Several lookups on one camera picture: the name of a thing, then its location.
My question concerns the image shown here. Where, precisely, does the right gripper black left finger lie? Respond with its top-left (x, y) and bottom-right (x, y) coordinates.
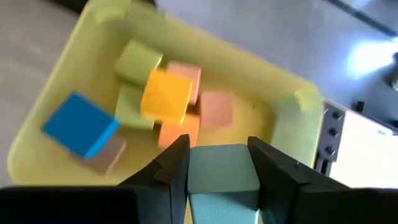
top-left (118, 134), bottom-right (191, 224)

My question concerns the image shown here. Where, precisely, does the natural wood cube block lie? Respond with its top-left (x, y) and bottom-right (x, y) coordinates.
top-left (82, 135), bottom-right (127, 175)

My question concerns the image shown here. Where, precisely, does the orange cube block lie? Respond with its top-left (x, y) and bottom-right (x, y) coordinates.
top-left (157, 113), bottom-right (201, 150)

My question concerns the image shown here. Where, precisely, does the yellow cube block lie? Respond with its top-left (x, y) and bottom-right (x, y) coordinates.
top-left (140, 70), bottom-right (193, 125)

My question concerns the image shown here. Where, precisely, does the salmon pink cube block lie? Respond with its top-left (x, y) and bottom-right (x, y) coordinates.
top-left (166, 61), bottom-right (202, 106)
top-left (198, 91), bottom-right (234, 129)

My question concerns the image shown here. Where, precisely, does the green cube block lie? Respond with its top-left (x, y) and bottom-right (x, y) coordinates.
top-left (115, 39), bottom-right (164, 86)
top-left (114, 83), bottom-right (155, 131)

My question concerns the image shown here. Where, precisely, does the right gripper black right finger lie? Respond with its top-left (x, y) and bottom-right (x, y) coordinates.
top-left (248, 136), bottom-right (352, 224)

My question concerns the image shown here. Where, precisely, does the yellow plastic bin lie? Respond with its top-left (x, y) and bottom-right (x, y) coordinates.
top-left (6, 0), bottom-right (326, 187)

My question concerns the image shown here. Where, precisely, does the pale teal block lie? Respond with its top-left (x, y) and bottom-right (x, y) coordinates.
top-left (187, 143), bottom-right (261, 224)

